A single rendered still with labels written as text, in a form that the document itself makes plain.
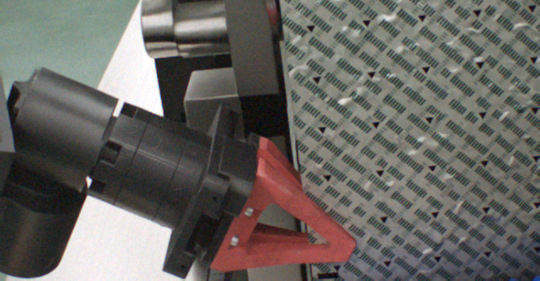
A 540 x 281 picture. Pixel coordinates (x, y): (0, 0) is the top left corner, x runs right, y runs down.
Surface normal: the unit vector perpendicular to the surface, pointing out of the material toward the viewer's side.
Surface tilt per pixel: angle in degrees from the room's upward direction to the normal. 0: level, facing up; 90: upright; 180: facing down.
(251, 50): 90
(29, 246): 108
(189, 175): 62
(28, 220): 102
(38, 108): 56
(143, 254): 0
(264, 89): 90
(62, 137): 72
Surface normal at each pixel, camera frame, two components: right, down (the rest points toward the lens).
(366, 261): -0.04, 0.40
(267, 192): 0.29, 0.51
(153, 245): -0.12, -0.91
